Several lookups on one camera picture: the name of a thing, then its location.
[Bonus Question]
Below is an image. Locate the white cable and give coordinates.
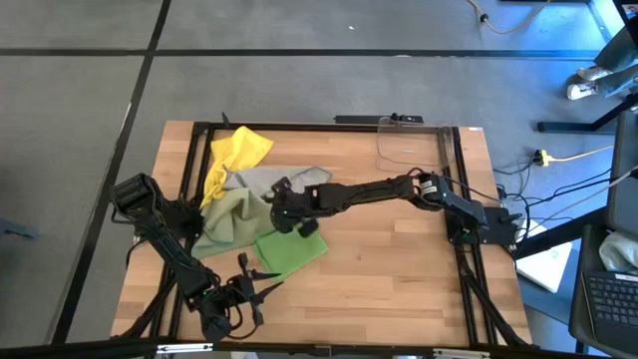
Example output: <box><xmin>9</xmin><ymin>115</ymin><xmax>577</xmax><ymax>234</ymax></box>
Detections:
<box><xmin>535</xmin><ymin>168</ymin><xmax>638</xmax><ymax>226</ymax></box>

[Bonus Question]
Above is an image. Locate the person's shoe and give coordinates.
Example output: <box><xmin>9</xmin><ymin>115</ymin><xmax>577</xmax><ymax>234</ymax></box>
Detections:
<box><xmin>566</xmin><ymin>81</ymin><xmax>600</xmax><ymax>102</ymax></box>
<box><xmin>576</xmin><ymin>65</ymin><xmax>614</xmax><ymax>83</ymax></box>

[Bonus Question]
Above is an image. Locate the grey flat panel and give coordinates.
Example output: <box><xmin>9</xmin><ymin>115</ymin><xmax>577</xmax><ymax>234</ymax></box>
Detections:
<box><xmin>604</xmin><ymin>109</ymin><xmax>638</xmax><ymax>236</ymax></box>

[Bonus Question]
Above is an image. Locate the person's leg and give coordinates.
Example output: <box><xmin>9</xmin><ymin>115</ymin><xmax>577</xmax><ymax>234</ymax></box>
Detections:
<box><xmin>592</xmin><ymin>27</ymin><xmax>638</xmax><ymax>99</ymax></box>

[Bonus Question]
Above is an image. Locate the black aluminium table frame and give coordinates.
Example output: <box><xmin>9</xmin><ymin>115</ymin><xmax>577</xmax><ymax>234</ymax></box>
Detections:
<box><xmin>118</xmin><ymin>112</ymin><xmax>535</xmax><ymax>351</ymax></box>

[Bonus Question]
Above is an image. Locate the bright green microfiber towel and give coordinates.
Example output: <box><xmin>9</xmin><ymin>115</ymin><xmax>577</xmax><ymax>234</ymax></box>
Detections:
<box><xmin>253</xmin><ymin>226</ymin><xmax>330</xmax><ymax>282</ymax></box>

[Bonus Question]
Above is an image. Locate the pale green teal-edged towel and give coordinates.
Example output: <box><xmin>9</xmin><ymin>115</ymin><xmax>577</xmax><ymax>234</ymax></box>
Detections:
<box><xmin>190</xmin><ymin>186</ymin><xmax>278</xmax><ymax>260</ymax></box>

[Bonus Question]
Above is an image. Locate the yellow microfiber towel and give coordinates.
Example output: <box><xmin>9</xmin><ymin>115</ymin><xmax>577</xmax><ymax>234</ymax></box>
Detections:
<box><xmin>199</xmin><ymin>125</ymin><xmax>276</xmax><ymax>210</ymax></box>

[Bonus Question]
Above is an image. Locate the grey waffle microfiber towel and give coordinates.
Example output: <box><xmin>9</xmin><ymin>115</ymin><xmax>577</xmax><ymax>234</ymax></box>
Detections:
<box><xmin>223</xmin><ymin>166</ymin><xmax>333</xmax><ymax>201</ymax></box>

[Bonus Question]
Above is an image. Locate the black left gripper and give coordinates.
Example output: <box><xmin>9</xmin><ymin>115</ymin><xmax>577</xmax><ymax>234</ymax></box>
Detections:
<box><xmin>226</xmin><ymin>251</ymin><xmax>285</xmax><ymax>329</ymax></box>

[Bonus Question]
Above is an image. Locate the dark laptop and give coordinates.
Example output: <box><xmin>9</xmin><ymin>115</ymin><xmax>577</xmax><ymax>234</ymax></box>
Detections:
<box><xmin>567</xmin><ymin>222</ymin><xmax>638</xmax><ymax>358</ymax></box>

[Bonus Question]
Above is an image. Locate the black cable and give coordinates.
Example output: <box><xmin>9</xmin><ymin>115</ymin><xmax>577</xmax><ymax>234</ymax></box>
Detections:
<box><xmin>495</xmin><ymin>167</ymin><xmax>615</xmax><ymax>213</ymax></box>

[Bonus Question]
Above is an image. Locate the pale crumpled cloth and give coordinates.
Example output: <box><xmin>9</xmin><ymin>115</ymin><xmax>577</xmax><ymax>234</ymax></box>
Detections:
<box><xmin>597</xmin><ymin>230</ymin><xmax>638</xmax><ymax>276</ymax></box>

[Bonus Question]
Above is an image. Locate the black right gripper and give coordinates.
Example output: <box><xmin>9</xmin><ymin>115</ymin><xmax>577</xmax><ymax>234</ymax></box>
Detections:
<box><xmin>269</xmin><ymin>176</ymin><xmax>323</xmax><ymax>239</ymax></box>

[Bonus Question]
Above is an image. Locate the yellow plug with cable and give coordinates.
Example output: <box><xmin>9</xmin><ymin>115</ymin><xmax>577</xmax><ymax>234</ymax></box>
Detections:
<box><xmin>533</xmin><ymin>145</ymin><xmax>615</xmax><ymax>168</ymax></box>

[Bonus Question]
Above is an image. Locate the silver metal bracket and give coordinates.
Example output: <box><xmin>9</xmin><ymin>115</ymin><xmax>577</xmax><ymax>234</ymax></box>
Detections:
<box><xmin>432</xmin><ymin>347</ymin><xmax>492</xmax><ymax>359</ymax></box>
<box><xmin>156</xmin><ymin>342</ymin><xmax>215</xmax><ymax>355</ymax></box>

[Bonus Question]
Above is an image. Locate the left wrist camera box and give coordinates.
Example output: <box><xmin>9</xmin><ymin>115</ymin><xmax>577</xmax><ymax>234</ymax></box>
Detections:
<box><xmin>198</xmin><ymin>297</ymin><xmax>234</xmax><ymax>344</ymax></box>

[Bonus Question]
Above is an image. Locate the clear plastic bin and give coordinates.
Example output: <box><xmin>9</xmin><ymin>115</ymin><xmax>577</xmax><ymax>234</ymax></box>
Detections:
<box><xmin>376</xmin><ymin>116</ymin><xmax>457</xmax><ymax>175</ymax></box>

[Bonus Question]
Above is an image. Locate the white booklet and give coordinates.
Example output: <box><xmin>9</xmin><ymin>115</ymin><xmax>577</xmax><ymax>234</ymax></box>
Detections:
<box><xmin>514</xmin><ymin>218</ymin><xmax>575</xmax><ymax>295</ymax></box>

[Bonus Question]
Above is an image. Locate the black desk foot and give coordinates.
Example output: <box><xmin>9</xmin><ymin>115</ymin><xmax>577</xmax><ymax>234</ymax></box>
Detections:
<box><xmin>536</xmin><ymin>92</ymin><xmax>638</xmax><ymax>135</ymax></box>

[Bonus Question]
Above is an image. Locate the yellow floor cable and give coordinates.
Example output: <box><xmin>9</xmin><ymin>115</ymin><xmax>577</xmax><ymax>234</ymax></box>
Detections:
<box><xmin>467</xmin><ymin>0</ymin><xmax>551</xmax><ymax>36</ymax></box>

